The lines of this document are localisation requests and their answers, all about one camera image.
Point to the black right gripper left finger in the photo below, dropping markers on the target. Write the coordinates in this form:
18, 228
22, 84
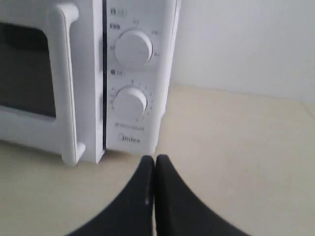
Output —
130, 213

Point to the white microwave oven body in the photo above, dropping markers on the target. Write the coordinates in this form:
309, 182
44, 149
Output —
159, 20

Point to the white upper control knob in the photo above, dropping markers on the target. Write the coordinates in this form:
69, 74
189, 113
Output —
133, 49

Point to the white microwave door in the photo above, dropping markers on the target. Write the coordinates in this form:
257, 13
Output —
51, 76

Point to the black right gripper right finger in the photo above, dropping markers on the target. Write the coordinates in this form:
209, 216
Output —
179, 212

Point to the white control knob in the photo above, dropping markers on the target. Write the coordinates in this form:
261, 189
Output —
133, 49
130, 103

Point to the white lower control knob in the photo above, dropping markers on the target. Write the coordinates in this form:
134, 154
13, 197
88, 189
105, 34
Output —
130, 103

